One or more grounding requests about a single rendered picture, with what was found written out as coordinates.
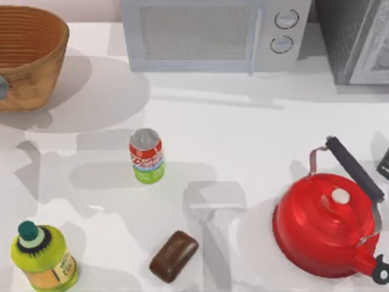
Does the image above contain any grey cabinet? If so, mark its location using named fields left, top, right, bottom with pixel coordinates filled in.
left=315, top=0, right=389, bottom=86

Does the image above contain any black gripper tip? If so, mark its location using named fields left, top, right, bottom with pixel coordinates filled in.
left=376, top=149, right=389, bottom=178

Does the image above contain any brown wicker basket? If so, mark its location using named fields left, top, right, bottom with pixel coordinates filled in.
left=0, top=5, right=70, bottom=111

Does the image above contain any green bottle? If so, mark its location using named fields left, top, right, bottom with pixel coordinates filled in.
left=10, top=220, right=78, bottom=291

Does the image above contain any red and green can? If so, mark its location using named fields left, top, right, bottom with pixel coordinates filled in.
left=129, top=128, right=166, bottom=184

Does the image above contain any microwave knob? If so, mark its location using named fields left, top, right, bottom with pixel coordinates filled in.
left=270, top=35, right=294, bottom=55
left=274, top=9, right=300, bottom=29

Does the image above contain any microwave door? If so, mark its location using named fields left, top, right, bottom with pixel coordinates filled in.
left=119, top=0, right=263, bottom=76

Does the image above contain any brown bread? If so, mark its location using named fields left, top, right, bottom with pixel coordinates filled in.
left=149, top=230, right=199, bottom=283

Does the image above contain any red kettle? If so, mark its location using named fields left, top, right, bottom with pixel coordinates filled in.
left=272, top=136, right=389, bottom=285

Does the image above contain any pale microwave oven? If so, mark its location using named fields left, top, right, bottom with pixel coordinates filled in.
left=119, top=0, right=313, bottom=76

